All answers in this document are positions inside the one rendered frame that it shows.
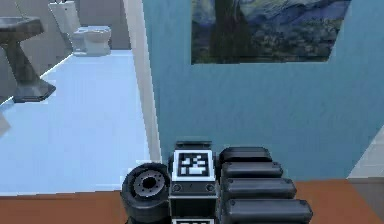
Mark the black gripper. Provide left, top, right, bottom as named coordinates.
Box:
left=120, top=162, right=173, bottom=224

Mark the white toilet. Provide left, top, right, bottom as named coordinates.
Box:
left=48, top=0, right=112, bottom=57

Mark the dark grey pedestal sink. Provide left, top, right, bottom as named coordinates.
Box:
left=0, top=16, right=57, bottom=104

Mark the blue landscape wall painting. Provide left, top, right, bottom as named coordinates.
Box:
left=190, top=0, right=353, bottom=65

